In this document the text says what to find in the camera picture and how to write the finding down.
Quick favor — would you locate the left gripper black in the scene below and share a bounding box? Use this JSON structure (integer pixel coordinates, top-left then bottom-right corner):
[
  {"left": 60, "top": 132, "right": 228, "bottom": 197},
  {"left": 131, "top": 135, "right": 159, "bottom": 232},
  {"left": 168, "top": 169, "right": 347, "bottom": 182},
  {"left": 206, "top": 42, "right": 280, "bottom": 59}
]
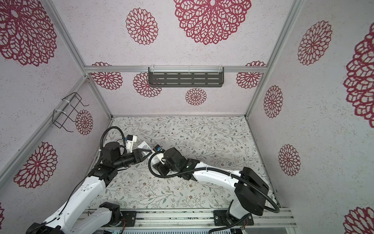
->
[{"left": 114, "top": 148, "right": 153, "bottom": 169}]

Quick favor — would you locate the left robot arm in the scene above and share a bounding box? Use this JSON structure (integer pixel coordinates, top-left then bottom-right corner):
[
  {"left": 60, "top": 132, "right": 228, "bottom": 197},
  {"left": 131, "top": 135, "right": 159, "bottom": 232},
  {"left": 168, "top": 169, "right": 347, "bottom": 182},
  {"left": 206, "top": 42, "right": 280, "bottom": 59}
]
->
[{"left": 26, "top": 142, "right": 153, "bottom": 234}]

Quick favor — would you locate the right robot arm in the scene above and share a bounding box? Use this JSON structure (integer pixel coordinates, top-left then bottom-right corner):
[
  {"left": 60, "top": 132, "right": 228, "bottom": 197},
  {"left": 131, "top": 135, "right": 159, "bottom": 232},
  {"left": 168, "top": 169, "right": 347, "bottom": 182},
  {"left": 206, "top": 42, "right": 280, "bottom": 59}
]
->
[{"left": 148, "top": 147, "right": 271, "bottom": 218}]

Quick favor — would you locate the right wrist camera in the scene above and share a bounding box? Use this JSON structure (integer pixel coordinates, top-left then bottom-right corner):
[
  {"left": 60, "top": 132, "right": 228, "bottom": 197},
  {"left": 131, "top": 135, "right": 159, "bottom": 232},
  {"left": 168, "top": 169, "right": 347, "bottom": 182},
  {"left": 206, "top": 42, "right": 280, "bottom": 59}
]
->
[{"left": 152, "top": 144, "right": 166, "bottom": 164}]

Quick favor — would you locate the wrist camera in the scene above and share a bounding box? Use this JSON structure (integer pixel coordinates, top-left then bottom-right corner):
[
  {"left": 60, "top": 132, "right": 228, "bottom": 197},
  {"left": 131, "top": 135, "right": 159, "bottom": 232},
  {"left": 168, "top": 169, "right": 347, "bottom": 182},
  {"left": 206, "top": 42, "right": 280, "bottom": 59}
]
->
[
  {"left": 125, "top": 135, "right": 137, "bottom": 151},
  {"left": 152, "top": 144, "right": 166, "bottom": 164}
]

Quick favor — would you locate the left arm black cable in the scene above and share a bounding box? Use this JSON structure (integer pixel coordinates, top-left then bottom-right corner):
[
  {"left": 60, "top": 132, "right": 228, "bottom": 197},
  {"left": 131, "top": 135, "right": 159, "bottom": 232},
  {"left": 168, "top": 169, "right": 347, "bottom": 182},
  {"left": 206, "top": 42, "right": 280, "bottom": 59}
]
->
[{"left": 100, "top": 126, "right": 127, "bottom": 150}]

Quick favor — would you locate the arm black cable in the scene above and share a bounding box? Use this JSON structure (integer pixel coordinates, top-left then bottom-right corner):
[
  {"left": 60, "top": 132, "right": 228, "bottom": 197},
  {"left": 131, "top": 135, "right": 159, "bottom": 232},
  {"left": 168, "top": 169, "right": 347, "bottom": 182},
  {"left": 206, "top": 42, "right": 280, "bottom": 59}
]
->
[
  {"left": 147, "top": 152, "right": 280, "bottom": 214},
  {"left": 100, "top": 126, "right": 127, "bottom": 150}
]

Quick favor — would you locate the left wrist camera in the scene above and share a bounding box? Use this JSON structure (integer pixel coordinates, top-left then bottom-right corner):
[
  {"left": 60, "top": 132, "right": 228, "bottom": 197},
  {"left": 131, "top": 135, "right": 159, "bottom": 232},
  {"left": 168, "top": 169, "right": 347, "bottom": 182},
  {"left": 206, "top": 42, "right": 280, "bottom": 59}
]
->
[{"left": 125, "top": 135, "right": 137, "bottom": 151}]

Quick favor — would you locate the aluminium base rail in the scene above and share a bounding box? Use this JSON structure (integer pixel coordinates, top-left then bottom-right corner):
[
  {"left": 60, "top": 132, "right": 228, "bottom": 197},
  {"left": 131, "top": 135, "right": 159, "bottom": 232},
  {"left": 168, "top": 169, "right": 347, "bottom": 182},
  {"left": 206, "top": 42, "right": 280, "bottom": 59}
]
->
[{"left": 78, "top": 208, "right": 297, "bottom": 232}]

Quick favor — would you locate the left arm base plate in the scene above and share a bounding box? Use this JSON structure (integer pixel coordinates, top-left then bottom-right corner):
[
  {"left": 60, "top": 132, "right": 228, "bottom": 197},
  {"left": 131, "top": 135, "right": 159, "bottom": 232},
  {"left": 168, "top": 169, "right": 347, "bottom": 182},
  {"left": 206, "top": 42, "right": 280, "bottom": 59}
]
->
[{"left": 118, "top": 211, "right": 137, "bottom": 228}]

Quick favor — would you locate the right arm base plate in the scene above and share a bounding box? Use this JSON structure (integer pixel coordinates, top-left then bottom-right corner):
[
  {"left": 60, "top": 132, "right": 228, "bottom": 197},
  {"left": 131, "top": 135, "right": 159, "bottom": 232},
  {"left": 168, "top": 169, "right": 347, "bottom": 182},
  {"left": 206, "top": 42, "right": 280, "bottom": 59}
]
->
[{"left": 213, "top": 210, "right": 254, "bottom": 226}]

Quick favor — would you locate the grey wall shelf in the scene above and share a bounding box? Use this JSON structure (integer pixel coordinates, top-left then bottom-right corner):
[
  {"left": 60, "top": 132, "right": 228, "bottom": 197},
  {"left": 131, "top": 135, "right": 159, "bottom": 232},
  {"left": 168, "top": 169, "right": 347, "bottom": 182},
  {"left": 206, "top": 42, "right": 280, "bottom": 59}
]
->
[{"left": 148, "top": 67, "right": 225, "bottom": 88}]

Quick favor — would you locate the black wire wall rack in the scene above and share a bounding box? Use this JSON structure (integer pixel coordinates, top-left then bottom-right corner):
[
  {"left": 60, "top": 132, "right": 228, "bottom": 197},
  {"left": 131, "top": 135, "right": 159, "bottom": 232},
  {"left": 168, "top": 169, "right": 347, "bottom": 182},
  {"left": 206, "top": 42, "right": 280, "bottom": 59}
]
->
[{"left": 52, "top": 92, "right": 89, "bottom": 133}]

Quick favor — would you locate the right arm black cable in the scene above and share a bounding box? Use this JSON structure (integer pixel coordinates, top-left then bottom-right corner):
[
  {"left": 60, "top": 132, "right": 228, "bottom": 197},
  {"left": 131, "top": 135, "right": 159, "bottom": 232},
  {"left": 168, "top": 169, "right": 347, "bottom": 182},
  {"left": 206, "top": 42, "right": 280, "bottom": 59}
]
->
[{"left": 147, "top": 152, "right": 280, "bottom": 214}]

